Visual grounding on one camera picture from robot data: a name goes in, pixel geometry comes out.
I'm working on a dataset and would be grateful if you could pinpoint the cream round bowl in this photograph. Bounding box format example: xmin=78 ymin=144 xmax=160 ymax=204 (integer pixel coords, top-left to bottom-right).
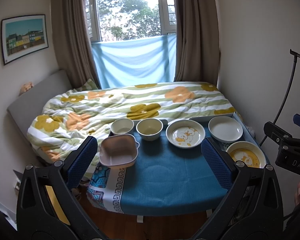
xmin=136 ymin=118 xmax=164 ymax=141

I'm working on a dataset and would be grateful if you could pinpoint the grey headboard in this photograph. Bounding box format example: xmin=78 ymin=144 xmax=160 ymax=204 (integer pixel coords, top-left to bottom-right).
xmin=6 ymin=69 xmax=73 ymax=143

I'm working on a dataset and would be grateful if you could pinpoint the plain white plate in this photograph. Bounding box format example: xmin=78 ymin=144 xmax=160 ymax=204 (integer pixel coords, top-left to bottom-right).
xmin=208 ymin=116 xmax=243 ymax=143

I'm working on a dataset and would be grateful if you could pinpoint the person's right hand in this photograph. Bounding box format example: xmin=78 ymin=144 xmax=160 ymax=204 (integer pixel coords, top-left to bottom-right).
xmin=294 ymin=181 xmax=300 ymax=206

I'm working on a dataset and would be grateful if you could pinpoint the plush toy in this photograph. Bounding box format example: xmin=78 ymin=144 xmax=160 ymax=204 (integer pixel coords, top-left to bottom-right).
xmin=19 ymin=82 xmax=33 ymax=95

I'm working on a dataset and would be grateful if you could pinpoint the yellow duck plate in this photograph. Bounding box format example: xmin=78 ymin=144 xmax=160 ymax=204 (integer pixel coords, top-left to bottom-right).
xmin=226 ymin=141 xmax=266 ymax=168

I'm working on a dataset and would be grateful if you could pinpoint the framed houses picture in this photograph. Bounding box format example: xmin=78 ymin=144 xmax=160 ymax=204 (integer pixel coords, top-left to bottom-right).
xmin=1 ymin=14 xmax=49 ymax=65

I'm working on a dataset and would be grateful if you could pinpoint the light blue window cloth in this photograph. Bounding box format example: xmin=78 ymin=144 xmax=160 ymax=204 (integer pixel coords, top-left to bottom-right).
xmin=91 ymin=34 xmax=177 ymax=89

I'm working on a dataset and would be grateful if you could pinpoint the brown curtain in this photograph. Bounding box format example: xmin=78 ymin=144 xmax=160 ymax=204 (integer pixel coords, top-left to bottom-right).
xmin=174 ymin=0 xmax=221 ymax=85
xmin=51 ymin=0 xmax=101 ymax=88

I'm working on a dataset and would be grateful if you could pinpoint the green patterned pillow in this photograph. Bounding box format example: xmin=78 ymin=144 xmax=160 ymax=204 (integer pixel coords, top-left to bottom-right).
xmin=74 ymin=79 xmax=98 ymax=92

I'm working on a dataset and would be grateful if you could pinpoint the blue patterned tablecloth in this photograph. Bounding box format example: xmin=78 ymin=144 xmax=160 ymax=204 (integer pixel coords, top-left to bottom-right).
xmin=87 ymin=132 xmax=234 ymax=216

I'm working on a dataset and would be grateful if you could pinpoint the yellow box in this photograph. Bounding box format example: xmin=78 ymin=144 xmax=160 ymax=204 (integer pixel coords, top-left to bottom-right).
xmin=46 ymin=186 xmax=70 ymax=225

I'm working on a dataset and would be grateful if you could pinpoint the left brown curtain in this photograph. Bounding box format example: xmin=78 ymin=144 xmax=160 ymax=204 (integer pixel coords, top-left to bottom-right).
xmin=51 ymin=0 xmax=101 ymax=88

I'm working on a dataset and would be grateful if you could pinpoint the duck pattern deep plate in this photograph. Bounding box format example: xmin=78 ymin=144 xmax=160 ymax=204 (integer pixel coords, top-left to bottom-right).
xmin=166 ymin=120 xmax=206 ymax=148

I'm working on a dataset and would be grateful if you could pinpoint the right brown curtain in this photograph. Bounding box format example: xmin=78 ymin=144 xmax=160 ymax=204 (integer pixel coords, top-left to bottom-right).
xmin=174 ymin=0 xmax=221 ymax=85

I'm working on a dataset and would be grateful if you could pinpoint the white small bowl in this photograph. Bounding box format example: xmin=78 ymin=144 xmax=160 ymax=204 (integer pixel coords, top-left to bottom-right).
xmin=110 ymin=118 xmax=134 ymax=135

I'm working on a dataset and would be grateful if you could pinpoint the pink square dish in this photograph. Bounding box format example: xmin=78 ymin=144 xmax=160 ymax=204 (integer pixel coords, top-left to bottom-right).
xmin=100 ymin=134 xmax=140 ymax=169

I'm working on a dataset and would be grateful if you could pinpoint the floral striped duvet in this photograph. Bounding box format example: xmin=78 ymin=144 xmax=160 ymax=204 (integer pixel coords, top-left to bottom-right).
xmin=27 ymin=82 xmax=236 ymax=164

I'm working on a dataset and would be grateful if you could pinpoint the black curved stand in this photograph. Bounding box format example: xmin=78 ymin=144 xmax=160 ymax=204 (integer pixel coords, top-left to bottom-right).
xmin=258 ymin=49 xmax=300 ymax=147

